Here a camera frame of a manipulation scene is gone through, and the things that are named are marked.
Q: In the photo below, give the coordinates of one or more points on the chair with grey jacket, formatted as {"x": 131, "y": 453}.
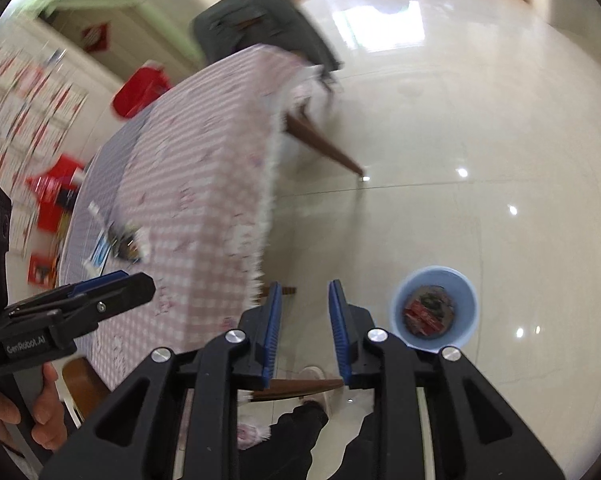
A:
{"x": 270, "y": 25}

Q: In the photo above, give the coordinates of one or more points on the red chair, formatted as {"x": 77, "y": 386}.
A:
{"x": 140, "y": 87}

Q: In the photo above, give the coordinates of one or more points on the silver wrapper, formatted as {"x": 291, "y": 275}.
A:
{"x": 123, "y": 242}

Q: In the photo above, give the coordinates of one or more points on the red gift bag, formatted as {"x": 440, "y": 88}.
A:
{"x": 55, "y": 185}

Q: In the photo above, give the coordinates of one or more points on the white blue packet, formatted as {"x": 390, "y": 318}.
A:
{"x": 98, "y": 251}

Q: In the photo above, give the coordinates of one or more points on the blue grid tablecloth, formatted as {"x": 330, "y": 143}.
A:
{"x": 105, "y": 175}

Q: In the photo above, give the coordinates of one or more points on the red black box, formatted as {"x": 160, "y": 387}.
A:
{"x": 41, "y": 270}

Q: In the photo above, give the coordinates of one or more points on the wooden dining table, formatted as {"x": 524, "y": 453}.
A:
{"x": 325, "y": 147}

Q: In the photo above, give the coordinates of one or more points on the wooden chair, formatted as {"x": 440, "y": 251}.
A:
{"x": 83, "y": 385}

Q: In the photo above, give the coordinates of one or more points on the white slipper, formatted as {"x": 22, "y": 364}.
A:
{"x": 316, "y": 385}

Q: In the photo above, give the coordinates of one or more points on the light blue plastic bucket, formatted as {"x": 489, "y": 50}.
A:
{"x": 463, "y": 300}

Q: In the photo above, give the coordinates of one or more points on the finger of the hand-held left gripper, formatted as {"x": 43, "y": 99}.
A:
{"x": 125, "y": 292}
{"x": 98, "y": 281}

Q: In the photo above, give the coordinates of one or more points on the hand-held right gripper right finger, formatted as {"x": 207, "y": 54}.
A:
{"x": 338, "y": 330}

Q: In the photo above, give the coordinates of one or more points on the person's left hand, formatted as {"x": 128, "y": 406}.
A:
{"x": 50, "y": 420}

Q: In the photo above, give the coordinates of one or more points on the pink gingham tablecloth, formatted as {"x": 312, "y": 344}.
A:
{"x": 195, "y": 185}

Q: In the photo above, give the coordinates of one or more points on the red diamond door sticker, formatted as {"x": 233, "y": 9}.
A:
{"x": 96, "y": 37}

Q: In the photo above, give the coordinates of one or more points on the person's black trousers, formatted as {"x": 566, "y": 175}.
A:
{"x": 290, "y": 440}

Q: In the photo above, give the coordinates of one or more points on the wall of red bordered certificates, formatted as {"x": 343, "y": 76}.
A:
{"x": 25, "y": 105}

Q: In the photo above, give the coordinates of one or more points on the brown red snack wrappers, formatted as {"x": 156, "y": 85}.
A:
{"x": 423, "y": 319}

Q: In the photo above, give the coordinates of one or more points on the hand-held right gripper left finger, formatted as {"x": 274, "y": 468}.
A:
{"x": 273, "y": 330}

